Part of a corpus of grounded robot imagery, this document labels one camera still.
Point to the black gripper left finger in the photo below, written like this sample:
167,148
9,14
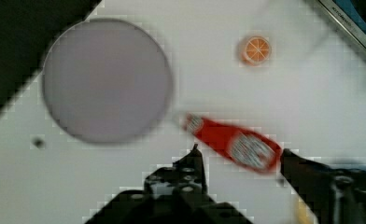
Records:
171,195

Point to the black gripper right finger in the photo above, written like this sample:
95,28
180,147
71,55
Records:
334,195

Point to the red ketchup bottle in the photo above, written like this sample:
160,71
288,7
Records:
246,148

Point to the grey round plate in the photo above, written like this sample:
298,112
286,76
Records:
106,81

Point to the orange slice toy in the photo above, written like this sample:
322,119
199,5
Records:
256,51

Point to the silver toaster oven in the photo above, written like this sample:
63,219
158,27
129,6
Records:
349,16

